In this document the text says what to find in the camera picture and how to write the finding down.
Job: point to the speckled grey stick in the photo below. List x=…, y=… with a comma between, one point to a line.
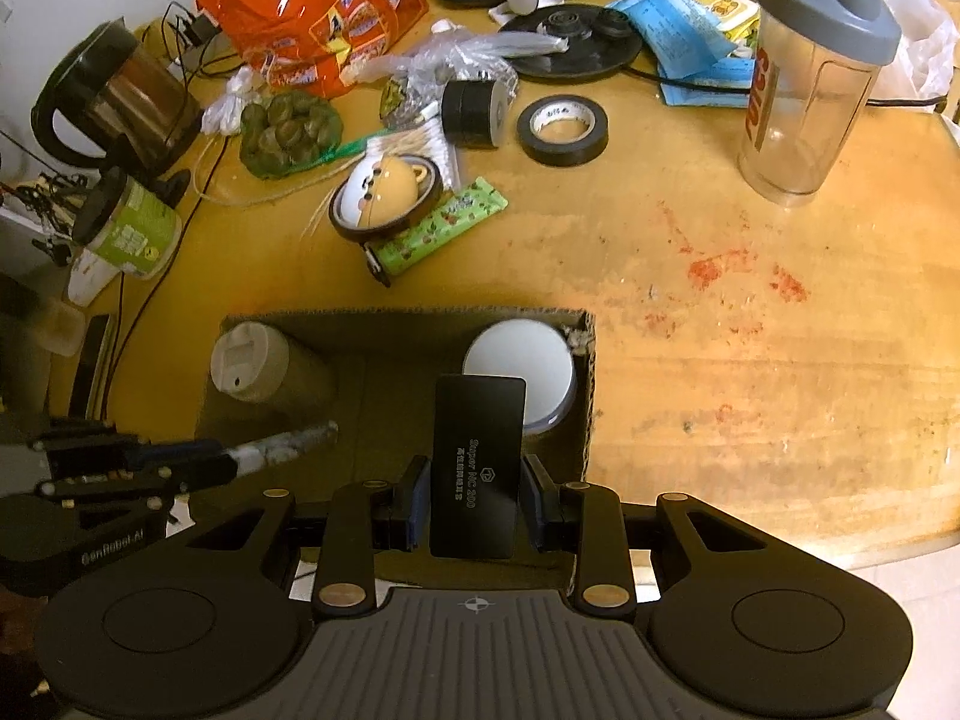
x=292, y=442

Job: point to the large black tape roll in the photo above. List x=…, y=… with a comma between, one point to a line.
x=562, y=156

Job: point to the orange snack bag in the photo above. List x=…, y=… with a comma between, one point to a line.
x=300, y=7

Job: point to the steel electric kettle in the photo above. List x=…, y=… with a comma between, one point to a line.
x=127, y=97

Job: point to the black kettle base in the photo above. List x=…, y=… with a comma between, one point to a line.
x=570, y=52

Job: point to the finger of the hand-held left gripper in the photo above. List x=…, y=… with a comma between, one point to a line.
x=172, y=451
x=195, y=474

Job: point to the green net bag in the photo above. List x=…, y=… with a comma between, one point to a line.
x=285, y=131

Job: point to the black power adapter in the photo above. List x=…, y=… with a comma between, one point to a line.
x=196, y=26

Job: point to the yellow wipes packet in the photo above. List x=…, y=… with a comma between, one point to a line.
x=720, y=4

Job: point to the green can black lid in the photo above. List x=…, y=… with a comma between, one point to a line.
x=139, y=232

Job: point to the black rectangular box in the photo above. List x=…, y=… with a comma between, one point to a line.
x=476, y=465

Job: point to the clear shaker bottle grey lid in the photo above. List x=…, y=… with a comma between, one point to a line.
x=817, y=7

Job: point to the white plastic container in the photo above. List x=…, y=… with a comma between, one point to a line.
x=86, y=277

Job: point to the cardboard box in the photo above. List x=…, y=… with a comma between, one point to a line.
x=390, y=330

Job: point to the thin tape roll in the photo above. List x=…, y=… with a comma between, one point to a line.
x=339, y=210

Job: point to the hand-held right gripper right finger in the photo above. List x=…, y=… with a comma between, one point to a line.
x=534, y=499

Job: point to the blue paper packet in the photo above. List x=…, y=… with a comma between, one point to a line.
x=667, y=22
x=712, y=71

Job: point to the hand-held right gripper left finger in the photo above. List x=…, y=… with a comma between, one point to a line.
x=416, y=495

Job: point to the beige jar white lid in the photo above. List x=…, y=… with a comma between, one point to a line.
x=247, y=364

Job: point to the crinkled clear plastic bag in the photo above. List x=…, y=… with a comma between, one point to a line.
x=450, y=60

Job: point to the white tied plastic bag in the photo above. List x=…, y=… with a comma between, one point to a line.
x=225, y=109

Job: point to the thick black tape roll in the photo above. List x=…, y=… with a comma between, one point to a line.
x=465, y=112

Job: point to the green candy packet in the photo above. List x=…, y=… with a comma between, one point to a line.
x=450, y=221

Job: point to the black smartphone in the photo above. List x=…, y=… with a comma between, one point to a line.
x=94, y=360

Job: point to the white jar yellow label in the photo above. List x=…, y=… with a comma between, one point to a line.
x=517, y=349

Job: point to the cotton swab packet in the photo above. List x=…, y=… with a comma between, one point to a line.
x=420, y=146

